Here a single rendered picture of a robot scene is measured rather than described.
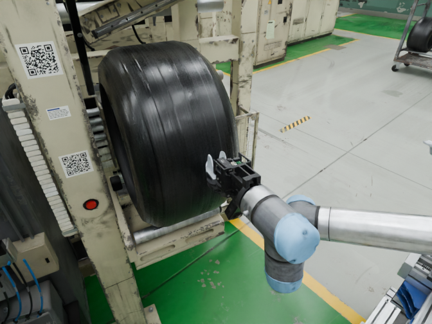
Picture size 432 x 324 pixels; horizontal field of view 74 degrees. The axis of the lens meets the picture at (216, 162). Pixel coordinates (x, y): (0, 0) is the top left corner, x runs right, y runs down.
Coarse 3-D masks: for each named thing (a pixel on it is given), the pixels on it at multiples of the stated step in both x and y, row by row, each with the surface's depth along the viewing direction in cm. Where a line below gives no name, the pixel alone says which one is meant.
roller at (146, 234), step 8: (200, 216) 107; (208, 216) 109; (176, 224) 103; (184, 224) 105; (136, 232) 99; (144, 232) 100; (152, 232) 100; (160, 232) 101; (168, 232) 104; (136, 240) 98; (144, 240) 100
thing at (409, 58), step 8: (416, 0) 454; (424, 8) 495; (424, 16) 498; (408, 24) 474; (416, 24) 472; (424, 24) 464; (416, 32) 470; (424, 32) 462; (400, 40) 490; (408, 40) 483; (416, 40) 473; (424, 40) 466; (400, 48) 496; (408, 48) 497; (416, 48) 482; (424, 48) 476; (400, 56) 522; (408, 56) 525; (416, 56) 525; (424, 56) 522; (392, 64) 515; (408, 64) 540; (416, 64) 486; (424, 64) 485
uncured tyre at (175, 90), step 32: (128, 64) 74; (160, 64) 75; (192, 64) 78; (128, 96) 70; (160, 96) 71; (192, 96) 74; (224, 96) 79; (128, 128) 70; (160, 128) 70; (192, 128) 73; (224, 128) 77; (128, 160) 76; (160, 160) 71; (192, 160) 74; (128, 192) 107; (160, 192) 74; (192, 192) 79; (160, 224) 87
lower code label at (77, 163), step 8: (80, 152) 80; (64, 160) 79; (72, 160) 80; (80, 160) 81; (88, 160) 83; (64, 168) 80; (72, 168) 82; (80, 168) 83; (88, 168) 84; (72, 176) 83
